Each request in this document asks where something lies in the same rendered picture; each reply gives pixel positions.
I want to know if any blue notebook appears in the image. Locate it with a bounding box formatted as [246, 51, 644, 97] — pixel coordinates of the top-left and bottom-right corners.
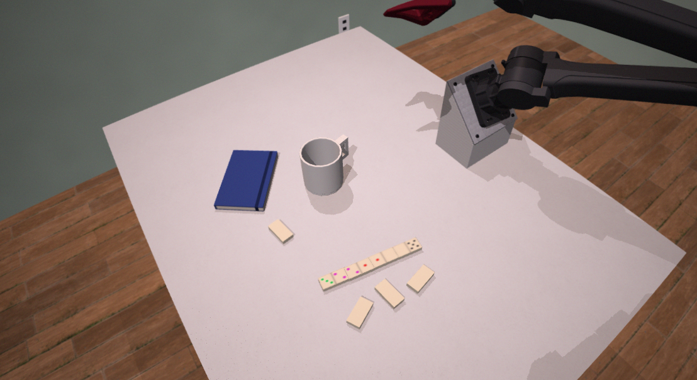
[214, 150, 278, 211]

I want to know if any grey mug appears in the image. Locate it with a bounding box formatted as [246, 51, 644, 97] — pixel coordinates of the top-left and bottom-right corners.
[299, 135, 349, 196]

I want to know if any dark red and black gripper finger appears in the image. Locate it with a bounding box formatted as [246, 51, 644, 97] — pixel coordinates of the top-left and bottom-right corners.
[383, 0, 452, 26]

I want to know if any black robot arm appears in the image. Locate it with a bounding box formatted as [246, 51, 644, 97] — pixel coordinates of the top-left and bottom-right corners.
[465, 0, 697, 128]

